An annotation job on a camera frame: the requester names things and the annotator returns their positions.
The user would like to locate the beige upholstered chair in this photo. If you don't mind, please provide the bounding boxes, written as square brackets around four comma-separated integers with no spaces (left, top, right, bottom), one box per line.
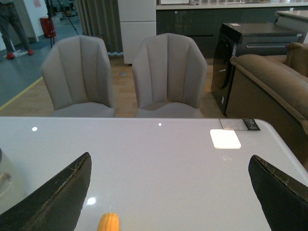
[132,33,207,118]
[41,35,115,118]

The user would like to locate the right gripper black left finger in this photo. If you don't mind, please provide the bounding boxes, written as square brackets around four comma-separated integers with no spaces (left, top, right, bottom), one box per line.
[0,153,91,231]

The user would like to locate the white refrigerator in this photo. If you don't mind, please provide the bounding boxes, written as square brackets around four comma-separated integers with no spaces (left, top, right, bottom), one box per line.
[117,0,156,64]

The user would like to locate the brown fabric sofa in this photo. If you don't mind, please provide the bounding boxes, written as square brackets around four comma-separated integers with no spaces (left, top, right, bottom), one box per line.
[226,42,308,168]

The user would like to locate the left beige upholstered chair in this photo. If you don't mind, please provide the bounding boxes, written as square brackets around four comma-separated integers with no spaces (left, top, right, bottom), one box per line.
[41,35,115,118]

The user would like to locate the black washing machine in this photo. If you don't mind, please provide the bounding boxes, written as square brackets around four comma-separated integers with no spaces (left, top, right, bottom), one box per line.
[211,23,302,115]

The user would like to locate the red trash bin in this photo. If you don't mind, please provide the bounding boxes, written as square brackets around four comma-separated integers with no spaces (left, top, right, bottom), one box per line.
[40,17,56,38]

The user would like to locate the person in grey clothes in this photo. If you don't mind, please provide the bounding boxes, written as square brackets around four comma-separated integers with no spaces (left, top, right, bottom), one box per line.
[0,0,34,60]

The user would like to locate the black camera tripod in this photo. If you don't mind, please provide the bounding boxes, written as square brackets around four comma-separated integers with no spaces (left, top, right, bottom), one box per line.
[45,0,81,48]

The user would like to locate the right beige upholstered chair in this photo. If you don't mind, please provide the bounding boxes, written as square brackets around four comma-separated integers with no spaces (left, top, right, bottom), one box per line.
[132,33,207,118]

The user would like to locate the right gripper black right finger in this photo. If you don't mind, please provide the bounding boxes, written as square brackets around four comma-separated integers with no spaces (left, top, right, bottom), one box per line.
[248,155,308,231]

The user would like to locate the yellow corn cob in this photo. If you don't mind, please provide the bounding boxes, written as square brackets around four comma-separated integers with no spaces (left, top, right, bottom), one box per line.
[97,212,120,231]

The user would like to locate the grey curtain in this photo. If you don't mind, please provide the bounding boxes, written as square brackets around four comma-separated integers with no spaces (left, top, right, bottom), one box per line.
[76,0,123,53]

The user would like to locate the dark grey kitchen counter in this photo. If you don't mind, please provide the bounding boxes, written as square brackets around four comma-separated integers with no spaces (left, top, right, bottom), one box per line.
[156,0,308,62]

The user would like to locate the table corner label sticker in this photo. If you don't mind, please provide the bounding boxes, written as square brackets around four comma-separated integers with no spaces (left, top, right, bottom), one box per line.
[219,118,260,131]

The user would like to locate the cream steel cooking pot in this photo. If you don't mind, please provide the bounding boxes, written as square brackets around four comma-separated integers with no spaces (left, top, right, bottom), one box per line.
[0,150,26,214]

